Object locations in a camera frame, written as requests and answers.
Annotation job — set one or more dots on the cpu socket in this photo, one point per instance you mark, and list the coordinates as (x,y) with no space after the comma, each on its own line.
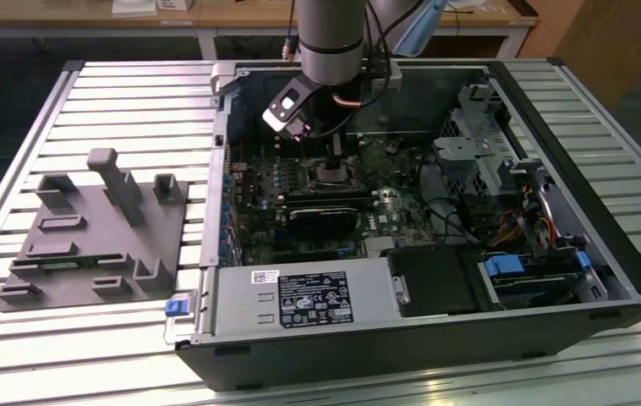
(313,179)

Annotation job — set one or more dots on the black ram slot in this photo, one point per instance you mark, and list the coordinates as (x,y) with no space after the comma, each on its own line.
(331,201)
(331,193)
(331,204)
(331,197)

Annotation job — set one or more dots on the black graphics card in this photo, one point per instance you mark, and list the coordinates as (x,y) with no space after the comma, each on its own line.
(320,224)

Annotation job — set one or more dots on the green motherboard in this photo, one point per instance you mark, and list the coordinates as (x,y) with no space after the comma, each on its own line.
(394,220)

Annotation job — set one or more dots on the silver drive cage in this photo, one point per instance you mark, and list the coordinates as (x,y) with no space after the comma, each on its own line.
(467,148)

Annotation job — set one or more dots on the silver chipset heat sink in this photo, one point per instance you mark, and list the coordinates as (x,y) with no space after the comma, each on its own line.
(379,245)

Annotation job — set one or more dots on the grey case latch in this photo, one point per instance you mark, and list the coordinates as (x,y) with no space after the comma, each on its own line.
(224,78)

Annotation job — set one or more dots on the wooden desk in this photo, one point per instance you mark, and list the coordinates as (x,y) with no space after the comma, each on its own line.
(241,21)

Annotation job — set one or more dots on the black drive bay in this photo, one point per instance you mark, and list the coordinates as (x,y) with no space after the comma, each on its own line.
(438,283)

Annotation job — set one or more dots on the silver power supply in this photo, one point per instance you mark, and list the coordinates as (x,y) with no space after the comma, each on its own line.
(229,296)

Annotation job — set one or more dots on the hard disk in blue carrier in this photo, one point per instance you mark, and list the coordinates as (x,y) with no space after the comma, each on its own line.
(503,264)

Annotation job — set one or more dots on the grey parts rack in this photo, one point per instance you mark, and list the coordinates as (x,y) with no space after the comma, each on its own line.
(100,237)

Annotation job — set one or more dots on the blue plastic latch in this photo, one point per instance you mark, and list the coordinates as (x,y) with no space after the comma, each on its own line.
(177,308)
(581,259)

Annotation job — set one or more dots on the white box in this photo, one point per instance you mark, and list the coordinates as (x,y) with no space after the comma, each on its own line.
(133,8)

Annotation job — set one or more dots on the black silver pc case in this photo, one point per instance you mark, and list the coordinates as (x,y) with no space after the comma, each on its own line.
(354,368)

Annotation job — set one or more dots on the wooden cabinet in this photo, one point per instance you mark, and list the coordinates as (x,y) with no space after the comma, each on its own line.
(607,42)

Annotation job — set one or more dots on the green ram stick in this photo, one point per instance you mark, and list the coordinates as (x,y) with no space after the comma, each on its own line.
(66,264)

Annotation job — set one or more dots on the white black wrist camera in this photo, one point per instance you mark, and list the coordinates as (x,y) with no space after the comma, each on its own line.
(288,105)

